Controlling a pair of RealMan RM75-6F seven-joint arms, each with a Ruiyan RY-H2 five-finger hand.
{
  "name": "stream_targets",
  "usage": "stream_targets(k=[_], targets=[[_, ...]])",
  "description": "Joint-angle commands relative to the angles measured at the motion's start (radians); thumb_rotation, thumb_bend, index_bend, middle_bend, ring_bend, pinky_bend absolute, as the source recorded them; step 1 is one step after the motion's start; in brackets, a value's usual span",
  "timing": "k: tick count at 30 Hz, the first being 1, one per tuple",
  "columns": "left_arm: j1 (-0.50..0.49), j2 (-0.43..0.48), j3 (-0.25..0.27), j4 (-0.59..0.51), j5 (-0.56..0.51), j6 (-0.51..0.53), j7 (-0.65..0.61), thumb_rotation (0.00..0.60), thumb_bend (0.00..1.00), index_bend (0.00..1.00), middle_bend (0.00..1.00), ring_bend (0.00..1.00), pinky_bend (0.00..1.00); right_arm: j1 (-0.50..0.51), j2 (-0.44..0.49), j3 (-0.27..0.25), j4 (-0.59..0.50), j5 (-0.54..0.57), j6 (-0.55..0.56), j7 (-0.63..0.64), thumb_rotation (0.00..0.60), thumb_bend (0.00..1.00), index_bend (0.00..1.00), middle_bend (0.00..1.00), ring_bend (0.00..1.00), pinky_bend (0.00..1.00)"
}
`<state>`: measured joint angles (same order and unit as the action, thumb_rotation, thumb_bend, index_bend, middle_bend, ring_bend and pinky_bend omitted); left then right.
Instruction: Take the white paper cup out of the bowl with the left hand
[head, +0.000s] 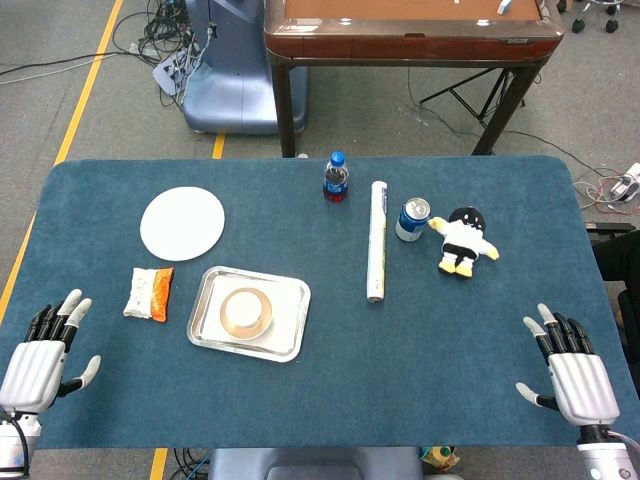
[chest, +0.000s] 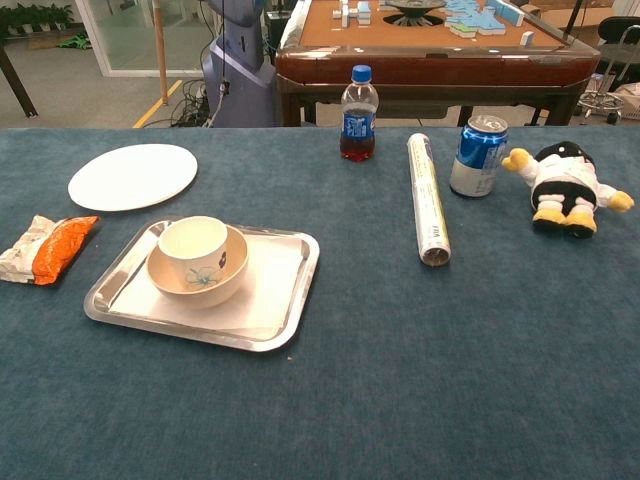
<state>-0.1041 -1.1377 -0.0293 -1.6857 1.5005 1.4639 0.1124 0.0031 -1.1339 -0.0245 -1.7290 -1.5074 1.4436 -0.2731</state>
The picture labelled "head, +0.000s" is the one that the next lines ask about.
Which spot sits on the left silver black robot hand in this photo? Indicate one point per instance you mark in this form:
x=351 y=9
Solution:
x=35 y=370

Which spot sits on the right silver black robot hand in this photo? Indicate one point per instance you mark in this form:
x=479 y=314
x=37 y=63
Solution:
x=582 y=387

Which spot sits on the small white paper cup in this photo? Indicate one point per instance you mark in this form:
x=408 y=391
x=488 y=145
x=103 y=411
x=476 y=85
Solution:
x=244 y=311

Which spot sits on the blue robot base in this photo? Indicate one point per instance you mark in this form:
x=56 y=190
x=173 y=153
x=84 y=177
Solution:
x=235 y=75

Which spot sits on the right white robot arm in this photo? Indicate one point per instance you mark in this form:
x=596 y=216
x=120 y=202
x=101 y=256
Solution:
x=602 y=452

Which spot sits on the silver metal tray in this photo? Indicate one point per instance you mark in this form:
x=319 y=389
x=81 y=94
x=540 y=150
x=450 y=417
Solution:
x=197 y=330

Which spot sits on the black seat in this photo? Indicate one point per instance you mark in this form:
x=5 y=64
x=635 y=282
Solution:
x=617 y=255

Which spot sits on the orange white snack packet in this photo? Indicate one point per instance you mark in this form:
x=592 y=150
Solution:
x=150 y=295

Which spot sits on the yellow toy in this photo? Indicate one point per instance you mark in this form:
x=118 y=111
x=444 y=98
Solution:
x=440 y=457

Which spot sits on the black white penguin plush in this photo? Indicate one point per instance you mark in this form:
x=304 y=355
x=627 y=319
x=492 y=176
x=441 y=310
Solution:
x=465 y=240

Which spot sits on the white power adapter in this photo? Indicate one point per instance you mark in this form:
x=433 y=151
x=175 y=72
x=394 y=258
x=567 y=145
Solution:
x=625 y=186

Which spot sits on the white round plate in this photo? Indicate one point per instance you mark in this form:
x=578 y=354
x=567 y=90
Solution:
x=182 y=223

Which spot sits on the blue white soda can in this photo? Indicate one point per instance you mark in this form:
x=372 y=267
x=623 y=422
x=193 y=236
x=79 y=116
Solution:
x=412 y=222

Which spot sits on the white rolled paper tube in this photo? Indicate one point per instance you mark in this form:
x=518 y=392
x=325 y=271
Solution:
x=377 y=245

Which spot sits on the blue felt table cloth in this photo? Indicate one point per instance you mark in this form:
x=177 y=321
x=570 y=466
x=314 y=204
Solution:
x=320 y=400

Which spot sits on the grey robot torso base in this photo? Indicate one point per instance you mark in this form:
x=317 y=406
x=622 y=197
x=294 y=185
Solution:
x=315 y=465

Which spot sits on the black folding stand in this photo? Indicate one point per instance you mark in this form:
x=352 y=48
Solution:
x=465 y=97

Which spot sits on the blue-capped cola bottle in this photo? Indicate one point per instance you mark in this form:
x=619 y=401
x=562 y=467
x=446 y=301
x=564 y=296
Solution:
x=336 y=185

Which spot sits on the white power strip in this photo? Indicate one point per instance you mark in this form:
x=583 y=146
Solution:
x=167 y=75

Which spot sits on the swivel chair with castors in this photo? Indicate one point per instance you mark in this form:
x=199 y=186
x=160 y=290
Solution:
x=597 y=12

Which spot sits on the brown mahjong table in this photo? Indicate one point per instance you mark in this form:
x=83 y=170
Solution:
x=410 y=42

